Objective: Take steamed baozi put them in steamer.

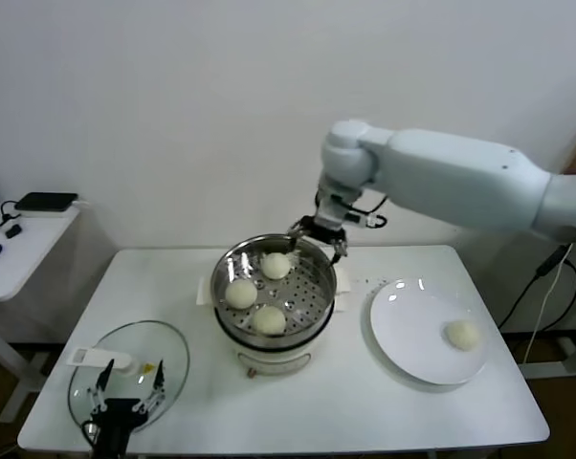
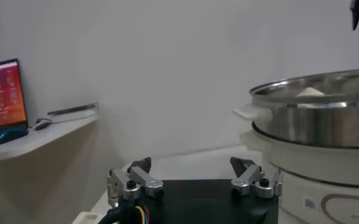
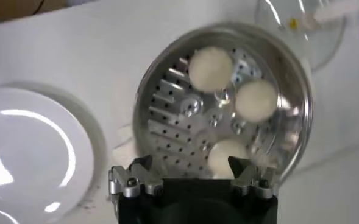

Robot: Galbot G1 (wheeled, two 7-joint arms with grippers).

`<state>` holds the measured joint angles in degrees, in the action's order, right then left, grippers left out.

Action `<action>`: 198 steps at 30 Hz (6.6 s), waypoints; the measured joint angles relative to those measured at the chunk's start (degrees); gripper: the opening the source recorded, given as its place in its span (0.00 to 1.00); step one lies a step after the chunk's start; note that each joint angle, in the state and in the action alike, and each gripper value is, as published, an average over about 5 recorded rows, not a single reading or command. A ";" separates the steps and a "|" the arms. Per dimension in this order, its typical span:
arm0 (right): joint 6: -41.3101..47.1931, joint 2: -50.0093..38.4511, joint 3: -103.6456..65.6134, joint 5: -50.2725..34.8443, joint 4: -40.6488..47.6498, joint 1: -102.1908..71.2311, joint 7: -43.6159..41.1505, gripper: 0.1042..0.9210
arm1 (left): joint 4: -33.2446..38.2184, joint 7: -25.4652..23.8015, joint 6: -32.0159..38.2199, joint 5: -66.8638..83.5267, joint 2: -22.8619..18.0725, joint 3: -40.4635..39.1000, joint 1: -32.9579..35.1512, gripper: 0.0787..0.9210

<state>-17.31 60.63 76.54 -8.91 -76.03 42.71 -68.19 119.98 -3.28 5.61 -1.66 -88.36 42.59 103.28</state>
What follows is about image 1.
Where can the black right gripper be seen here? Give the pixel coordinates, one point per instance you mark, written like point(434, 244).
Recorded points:
point(324, 230)

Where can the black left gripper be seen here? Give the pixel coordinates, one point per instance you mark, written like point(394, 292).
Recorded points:
point(118, 421)

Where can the white steamed baozi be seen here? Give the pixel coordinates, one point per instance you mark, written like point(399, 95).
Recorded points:
point(241, 293)
point(462, 334)
point(269, 319)
point(275, 266)

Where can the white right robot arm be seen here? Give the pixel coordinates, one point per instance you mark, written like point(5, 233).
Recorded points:
point(460, 177)

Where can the steel perforated steamer basket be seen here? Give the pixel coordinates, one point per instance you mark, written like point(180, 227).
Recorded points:
point(307, 296)

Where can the white round plate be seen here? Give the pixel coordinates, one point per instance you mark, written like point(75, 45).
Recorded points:
point(403, 330)

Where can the white electric cooker pot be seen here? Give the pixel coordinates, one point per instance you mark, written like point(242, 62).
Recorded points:
point(269, 356)

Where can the white side desk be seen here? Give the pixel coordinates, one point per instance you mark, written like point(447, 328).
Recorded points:
point(29, 258)

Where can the small black adapter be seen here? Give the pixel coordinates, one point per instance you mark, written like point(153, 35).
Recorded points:
point(13, 232)

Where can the black flat box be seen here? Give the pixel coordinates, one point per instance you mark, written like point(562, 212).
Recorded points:
point(45, 201)

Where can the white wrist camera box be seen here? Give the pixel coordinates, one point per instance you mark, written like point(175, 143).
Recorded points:
point(369, 221)

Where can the white desk with base frame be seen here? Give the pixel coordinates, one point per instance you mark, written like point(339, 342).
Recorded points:
point(572, 356)

